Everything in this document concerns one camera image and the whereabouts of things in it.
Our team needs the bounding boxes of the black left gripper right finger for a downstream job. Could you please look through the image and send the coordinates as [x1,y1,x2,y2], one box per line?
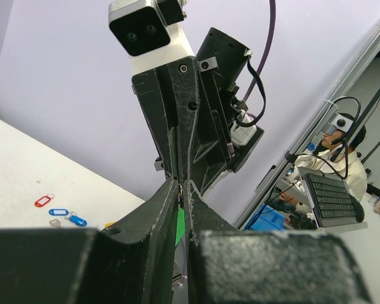
[183,180,372,303]

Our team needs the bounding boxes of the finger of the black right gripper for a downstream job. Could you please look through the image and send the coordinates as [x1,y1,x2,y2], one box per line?
[132,68,179,178]
[158,56,234,194]

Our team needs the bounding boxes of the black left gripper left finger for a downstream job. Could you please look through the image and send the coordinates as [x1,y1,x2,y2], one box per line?
[0,179,179,303]

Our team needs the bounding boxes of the green key tag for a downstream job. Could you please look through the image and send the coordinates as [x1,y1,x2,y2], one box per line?
[175,208,186,246]

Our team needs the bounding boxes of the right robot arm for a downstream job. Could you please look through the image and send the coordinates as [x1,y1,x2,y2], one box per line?
[132,28,263,193]

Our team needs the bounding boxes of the yellow key tag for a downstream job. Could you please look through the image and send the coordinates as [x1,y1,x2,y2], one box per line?
[104,222,115,228]

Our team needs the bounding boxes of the blue storage bin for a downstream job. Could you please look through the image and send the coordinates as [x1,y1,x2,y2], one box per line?
[243,206,284,231]

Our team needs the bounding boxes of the blue tag key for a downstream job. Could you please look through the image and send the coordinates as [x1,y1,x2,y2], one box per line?
[65,215,87,227]

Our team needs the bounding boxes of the red key tag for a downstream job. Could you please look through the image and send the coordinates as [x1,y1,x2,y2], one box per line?
[34,194,54,208]

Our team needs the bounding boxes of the black keyboard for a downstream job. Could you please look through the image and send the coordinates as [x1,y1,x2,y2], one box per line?
[299,167,367,234]

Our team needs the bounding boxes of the person with headset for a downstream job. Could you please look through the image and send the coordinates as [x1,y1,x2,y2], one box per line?
[278,112,368,210]

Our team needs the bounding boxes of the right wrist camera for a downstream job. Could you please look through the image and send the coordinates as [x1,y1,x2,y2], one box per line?
[108,0,194,75]

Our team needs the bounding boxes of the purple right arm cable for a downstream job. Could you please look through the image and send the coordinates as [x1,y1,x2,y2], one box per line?
[242,0,277,102]

